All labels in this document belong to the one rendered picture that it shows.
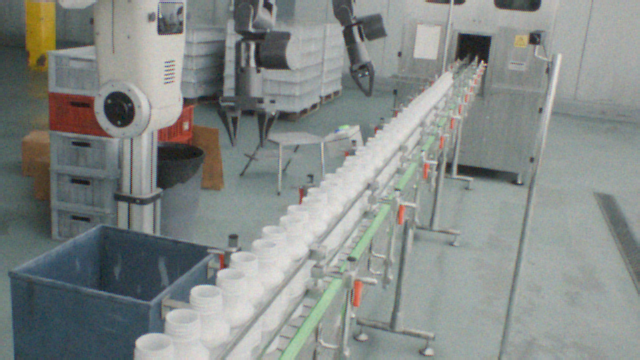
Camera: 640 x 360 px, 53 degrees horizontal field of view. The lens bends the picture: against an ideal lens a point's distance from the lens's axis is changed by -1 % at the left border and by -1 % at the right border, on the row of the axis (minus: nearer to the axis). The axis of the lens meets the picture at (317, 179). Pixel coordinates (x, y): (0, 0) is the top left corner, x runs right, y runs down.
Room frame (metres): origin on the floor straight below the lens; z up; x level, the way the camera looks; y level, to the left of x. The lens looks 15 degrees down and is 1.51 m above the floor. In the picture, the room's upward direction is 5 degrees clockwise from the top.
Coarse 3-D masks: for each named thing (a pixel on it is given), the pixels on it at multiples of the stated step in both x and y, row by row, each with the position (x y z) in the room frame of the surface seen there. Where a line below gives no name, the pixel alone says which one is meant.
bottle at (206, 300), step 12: (192, 288) 0.71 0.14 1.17; (204, 288) 0.72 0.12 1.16; (216, 288) 0.71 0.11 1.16; (192, 300) 0.69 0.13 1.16; (204, 300) 0.68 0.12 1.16; (216, 300) 0.69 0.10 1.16; (204, 312) 0.68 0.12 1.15; (216, 312) 0.69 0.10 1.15; (204, 324) 0.68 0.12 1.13; (216, 324) 0.69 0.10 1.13; (228, 324) 0.71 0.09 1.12; (204, 336) 0.67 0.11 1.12; (216, 336) 0.68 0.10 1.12; (228, 336) 0.70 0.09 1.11; (216, 348) 0.68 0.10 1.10
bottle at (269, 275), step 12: (264, 240) 0.89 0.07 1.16; (252, 252) 0.86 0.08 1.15; (264, 252) 0.85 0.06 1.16; (276, 252) 0.87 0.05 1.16; (264, 264) 0.85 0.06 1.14; (276, 264) 0.87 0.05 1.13; (264, 276) 0.85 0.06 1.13; (276, 276) 0.85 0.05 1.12; (264, 288) 0.84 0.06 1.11; (264, 300) 0.84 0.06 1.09; (276, 300) 0.85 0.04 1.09; (276, 312) 0.85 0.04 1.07; (264, 324) 0.84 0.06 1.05; (276, 324) 0.86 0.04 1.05; (264, 336) 0.84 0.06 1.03
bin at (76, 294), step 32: (64, 256) 1.31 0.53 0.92; (96, 256) 1.42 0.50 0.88; (128, 256) 1.43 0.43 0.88; (160, 256) 1.40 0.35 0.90; (192, 256) 1.38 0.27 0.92; (32, 288) 1.14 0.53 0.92; (64, 288) 1.11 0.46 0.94; (96, 288) 1.42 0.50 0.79; (128, 288) 1.42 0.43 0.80; (160, 288) 1.40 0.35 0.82; (32, 320) 1.14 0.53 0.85; (64, 320) 1.12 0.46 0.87; (96, 320) 1.10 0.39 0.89; (128, 320) 1.08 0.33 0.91; (160, 320) 1.11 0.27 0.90; (32, 352) 1.14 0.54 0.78; (64, 352) 1.12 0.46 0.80; (96, 352) 1.10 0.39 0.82; (128, 352) 1.08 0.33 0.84
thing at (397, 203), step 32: (416, 96) 3.19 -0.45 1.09; (448, 96) 3.16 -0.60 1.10; (448, 128) 2.71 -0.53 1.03; (416, 160) 1.85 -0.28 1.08; (416, 192) 1.85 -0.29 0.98; (416, 224) 1.84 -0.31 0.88; (224, 256) 1.02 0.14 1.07; (320, 256) 0.98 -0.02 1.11; (352, 256) 0.99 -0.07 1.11; (384, 256) 1.43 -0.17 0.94; (320, 288) 0.99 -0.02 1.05; (352, 288) 0.97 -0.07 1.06; (384, 288) 1.41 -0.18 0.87
